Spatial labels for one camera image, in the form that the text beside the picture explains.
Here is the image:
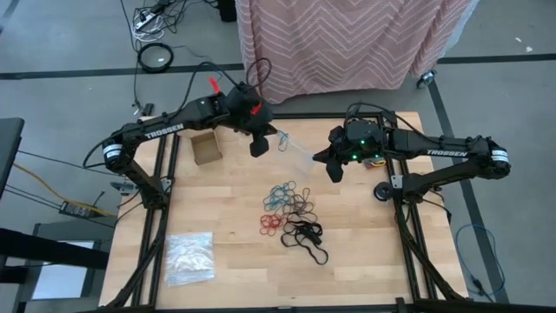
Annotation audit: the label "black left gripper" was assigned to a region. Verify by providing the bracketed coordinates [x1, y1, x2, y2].
[225, 85, 280, 136]

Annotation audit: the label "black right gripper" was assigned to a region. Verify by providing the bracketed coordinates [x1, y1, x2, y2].
[312, 119, 388, 165]

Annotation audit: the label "clear plastic bag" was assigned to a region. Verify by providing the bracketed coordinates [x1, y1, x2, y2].
[275, 129, 317, 174]

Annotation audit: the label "red rubber bands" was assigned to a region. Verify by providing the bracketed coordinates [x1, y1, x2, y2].
[259, 212, 286, 237]

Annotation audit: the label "black rubber bands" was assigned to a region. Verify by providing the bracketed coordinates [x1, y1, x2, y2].
[280, 219, 330, 266]

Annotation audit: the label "small open cardboard box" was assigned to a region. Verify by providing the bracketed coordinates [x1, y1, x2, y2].
[189, 130, 224, 167]

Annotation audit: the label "black tape roll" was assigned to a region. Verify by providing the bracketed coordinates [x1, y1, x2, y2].
[374, 181, 394, 202]

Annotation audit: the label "pink chevron cloth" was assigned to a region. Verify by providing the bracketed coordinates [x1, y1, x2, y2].
[234, 0, 480, 105]

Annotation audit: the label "black box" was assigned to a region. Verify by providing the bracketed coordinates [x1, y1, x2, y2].
[216, 0, 238, 23]

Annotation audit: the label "round black-rimmed lens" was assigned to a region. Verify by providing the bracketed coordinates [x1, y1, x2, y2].
[136, 42, 175, 74]

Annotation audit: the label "stack of clear plastic bags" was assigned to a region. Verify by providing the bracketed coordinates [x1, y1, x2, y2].
[163, 230, 217, 288]

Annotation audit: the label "white power strip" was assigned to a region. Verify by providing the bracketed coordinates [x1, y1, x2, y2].
[133, 11, 156, 30]

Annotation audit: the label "black power adapter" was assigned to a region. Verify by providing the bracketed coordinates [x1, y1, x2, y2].
[58, 200, 95, 218]

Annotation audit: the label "black metal cart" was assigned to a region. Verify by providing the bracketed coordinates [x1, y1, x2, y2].
[0, 222, 116, 313]

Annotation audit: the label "black desk corner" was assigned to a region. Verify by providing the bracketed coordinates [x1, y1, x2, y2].
[0, 117, 25, 201]

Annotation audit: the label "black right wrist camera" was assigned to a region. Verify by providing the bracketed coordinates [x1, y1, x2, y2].
[324, 157, 345, 184]

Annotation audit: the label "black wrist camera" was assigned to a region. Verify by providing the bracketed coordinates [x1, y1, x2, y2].
[324, 157, 345, 184]
[249, 134, 271, 159]

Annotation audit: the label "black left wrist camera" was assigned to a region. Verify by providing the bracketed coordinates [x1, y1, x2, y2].
[249, 134, 271, 159]

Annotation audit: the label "black aluminium table frame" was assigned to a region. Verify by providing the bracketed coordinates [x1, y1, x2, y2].
[99, 110, 473, 313]

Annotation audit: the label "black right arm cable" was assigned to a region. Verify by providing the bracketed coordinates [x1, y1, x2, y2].
[346, 102, 429, 140]

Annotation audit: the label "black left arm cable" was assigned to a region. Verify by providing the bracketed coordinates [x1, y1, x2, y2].
[169, 57, 274, 123]

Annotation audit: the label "white cable bundle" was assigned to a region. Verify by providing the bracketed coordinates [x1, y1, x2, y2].
[131, 15, 167, 43]

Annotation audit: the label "blue cable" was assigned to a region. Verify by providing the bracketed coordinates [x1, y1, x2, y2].
[454, 223, 507, 301]

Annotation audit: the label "black arm base cable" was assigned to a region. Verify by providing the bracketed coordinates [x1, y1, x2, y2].
[82, 137, 109, 170]

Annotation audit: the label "black floor cable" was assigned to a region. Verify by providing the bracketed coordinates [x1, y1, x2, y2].
[17, 150, 127, 177]

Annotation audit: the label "yellow cable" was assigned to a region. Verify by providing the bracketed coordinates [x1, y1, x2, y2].
[12, 163, 118, 217]

